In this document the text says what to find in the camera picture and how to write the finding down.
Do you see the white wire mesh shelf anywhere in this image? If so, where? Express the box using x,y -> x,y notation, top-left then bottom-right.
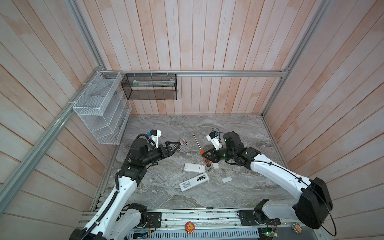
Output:
73,71 -> 132,145

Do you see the black mesh basket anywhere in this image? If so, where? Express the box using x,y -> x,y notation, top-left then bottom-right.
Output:
121,73 -> 178,101

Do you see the red round sticker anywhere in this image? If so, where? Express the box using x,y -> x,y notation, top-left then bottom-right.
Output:
185,222 -> 195,234

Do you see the white remote control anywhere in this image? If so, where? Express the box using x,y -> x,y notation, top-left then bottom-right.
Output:
184,163 -> 206,174

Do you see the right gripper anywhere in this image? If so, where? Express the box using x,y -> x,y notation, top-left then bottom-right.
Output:
201,145 -> 235,163

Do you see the orange black screwdriver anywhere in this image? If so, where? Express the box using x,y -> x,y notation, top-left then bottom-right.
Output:
193,133 -> 212,168

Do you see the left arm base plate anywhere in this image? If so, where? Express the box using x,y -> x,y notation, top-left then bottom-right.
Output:
134,212 -> 162,229

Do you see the black corrugated cable hose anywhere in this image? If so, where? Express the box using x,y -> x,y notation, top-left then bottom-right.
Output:
79,179 -> 121,240

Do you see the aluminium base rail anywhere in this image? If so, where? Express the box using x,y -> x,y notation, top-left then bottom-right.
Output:
74,206 -> 326,233

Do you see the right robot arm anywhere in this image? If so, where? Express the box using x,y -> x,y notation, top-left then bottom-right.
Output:
202,131 -> 333,230

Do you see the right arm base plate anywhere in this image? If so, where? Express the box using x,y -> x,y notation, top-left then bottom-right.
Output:
237,210 -> 281,226

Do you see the white remote with label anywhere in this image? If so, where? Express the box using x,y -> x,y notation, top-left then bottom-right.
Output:
179,173 -> 210,192

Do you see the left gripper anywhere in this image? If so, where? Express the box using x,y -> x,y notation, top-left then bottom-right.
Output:
141,141 -> 181,166

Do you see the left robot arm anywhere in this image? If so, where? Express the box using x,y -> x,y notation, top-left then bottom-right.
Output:
70,134 -> 181,240

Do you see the round patterned badge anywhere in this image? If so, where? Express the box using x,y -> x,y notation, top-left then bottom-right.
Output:
292,223 -> 303,235

